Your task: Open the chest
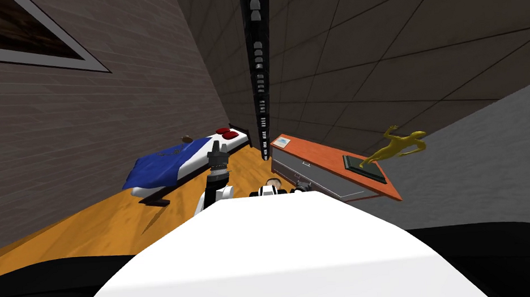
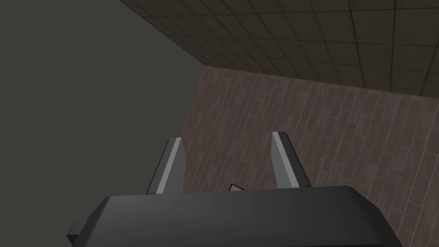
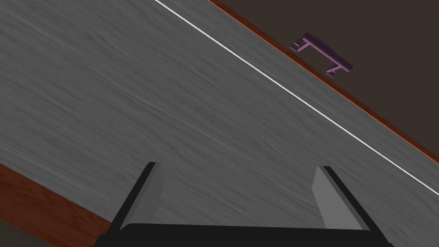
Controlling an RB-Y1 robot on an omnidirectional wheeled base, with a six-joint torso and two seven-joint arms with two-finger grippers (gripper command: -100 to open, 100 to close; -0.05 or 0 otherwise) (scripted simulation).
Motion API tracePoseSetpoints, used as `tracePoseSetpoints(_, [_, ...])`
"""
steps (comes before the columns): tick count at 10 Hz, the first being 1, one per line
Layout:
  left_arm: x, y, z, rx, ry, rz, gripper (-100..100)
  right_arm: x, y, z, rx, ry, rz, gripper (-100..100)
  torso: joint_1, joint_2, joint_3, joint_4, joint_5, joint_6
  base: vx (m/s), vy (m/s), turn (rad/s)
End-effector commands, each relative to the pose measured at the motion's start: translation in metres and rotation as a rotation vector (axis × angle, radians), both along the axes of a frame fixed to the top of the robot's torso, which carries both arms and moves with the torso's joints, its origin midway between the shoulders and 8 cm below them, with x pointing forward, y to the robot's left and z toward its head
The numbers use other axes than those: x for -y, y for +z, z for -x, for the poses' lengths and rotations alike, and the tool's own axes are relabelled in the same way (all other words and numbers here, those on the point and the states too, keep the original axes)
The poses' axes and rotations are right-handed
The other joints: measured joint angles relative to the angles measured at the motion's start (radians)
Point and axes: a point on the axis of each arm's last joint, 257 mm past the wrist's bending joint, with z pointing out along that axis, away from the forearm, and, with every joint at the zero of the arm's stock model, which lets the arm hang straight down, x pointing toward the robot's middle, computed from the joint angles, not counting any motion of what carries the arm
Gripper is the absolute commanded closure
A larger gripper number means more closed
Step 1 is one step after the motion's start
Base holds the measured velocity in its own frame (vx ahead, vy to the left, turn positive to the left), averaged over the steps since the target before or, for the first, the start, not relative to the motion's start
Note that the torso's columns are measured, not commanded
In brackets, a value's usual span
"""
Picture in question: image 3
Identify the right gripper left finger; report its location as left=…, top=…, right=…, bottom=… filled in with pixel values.
left=109, top=162, right=165, bottom=232

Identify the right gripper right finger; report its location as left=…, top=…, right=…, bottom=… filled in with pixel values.
left=311, top=166, right=372, bottom=232

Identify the dark brown cupboard front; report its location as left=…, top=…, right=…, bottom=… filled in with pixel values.
left=207, top=0, right=439, bottom=165

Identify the purple bar handle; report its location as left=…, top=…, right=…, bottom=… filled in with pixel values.
left=289, top=32, right=354, bottom=79

